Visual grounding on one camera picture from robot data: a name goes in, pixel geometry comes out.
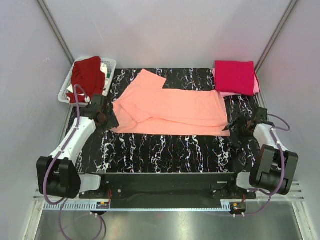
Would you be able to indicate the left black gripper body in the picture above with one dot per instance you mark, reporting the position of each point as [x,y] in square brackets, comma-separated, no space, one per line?
[110,121]

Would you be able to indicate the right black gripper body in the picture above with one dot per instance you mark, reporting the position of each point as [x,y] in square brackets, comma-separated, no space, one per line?
[242,123]

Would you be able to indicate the salmon pink t shirt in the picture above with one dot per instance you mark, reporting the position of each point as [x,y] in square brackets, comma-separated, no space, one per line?
[146,107]

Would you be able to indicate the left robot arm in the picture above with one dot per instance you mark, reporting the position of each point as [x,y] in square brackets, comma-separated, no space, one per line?
[57,174]

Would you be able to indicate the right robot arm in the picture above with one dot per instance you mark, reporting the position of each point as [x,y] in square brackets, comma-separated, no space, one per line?
[274,169]

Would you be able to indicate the white plastic basket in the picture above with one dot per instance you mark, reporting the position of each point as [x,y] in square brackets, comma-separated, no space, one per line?
[70,98]

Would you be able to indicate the dark red t shirt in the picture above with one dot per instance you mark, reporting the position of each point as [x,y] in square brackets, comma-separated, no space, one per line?
[87,74]

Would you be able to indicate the folded light pink t shirt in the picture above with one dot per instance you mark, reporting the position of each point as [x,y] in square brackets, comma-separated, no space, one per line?
[256,88]

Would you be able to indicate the folded magenta t shirt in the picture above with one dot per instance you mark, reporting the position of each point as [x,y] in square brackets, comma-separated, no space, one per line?
[236,77]

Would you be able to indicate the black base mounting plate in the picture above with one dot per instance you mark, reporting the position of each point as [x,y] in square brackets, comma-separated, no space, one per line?
[168,191]

